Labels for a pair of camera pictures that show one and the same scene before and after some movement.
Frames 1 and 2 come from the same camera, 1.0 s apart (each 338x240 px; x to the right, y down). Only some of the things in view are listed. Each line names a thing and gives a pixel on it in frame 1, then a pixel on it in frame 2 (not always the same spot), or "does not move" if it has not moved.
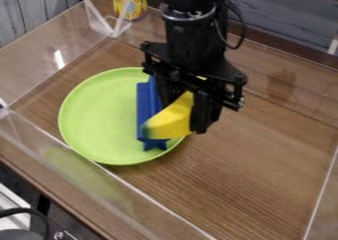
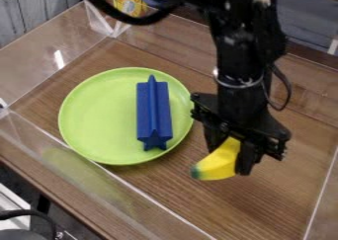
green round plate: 98,118 does not move
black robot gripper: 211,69 to 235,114
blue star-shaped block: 150,103 does not move
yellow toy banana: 171,122 to 218,166
